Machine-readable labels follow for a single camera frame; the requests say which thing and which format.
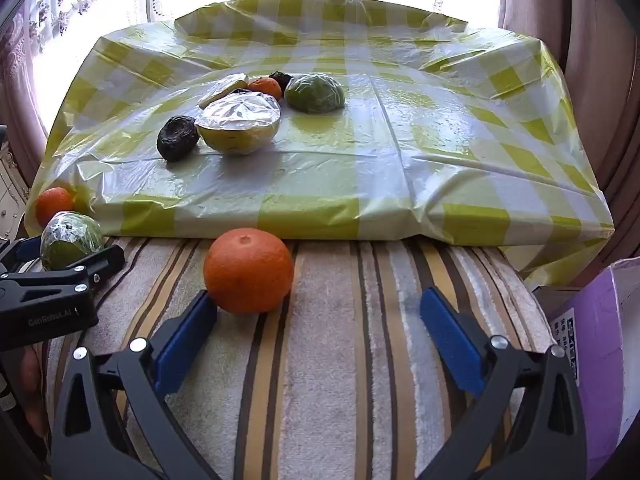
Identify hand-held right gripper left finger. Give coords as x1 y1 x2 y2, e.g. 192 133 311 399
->
50 289 218 480

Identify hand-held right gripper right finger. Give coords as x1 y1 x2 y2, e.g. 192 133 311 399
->
420 286 588 480

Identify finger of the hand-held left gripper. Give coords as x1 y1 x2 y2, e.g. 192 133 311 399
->
0 236 43 263
0 244 126 352

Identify green fruit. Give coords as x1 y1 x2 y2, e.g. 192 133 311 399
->
40 211 106 272
284 73 346 114

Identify large orange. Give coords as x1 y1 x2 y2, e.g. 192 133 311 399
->
203 227 295 315

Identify pomelo wedge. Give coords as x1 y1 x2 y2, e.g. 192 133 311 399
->
198 73 249 109

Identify person's left hand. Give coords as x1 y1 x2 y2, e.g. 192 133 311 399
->
19 346 50 438

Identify white cabinet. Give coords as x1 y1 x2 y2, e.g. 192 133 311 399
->
0 140 31 241

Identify small orange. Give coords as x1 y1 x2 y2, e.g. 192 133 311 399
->
247 77 283 101
35 187 76 228

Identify striped towel blanket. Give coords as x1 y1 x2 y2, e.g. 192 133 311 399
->
42 237 556 480

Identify purple cardboard box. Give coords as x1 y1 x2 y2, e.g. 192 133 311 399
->
547 257 640 466

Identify yellow checkered plastic tablecloth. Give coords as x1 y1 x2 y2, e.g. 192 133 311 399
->
25 0 616 291

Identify large dark wrinkled passion fruit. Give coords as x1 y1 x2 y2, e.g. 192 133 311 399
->
156 115 201 163

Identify wrapped half pomelo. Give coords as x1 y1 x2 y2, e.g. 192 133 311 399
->
194 94 282 155

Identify pink drape curtain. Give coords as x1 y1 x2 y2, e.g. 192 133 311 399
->
497 0 640 261

